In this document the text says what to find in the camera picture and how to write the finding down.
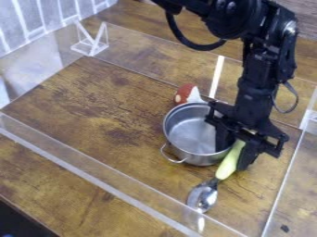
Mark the red white toy mushroom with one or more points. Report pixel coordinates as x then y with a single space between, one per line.
187 94

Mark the small steel pot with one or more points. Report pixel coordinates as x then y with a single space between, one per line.
190 137

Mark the clear acrylic enclosure wall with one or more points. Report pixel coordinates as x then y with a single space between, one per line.
84 164

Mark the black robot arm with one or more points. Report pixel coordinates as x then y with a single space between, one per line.
266 27

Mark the clear acrylic triangle stand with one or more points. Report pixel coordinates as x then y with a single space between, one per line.
88 45

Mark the green handled metal spoon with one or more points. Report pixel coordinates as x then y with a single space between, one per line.
203 194

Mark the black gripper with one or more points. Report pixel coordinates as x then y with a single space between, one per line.
246 121

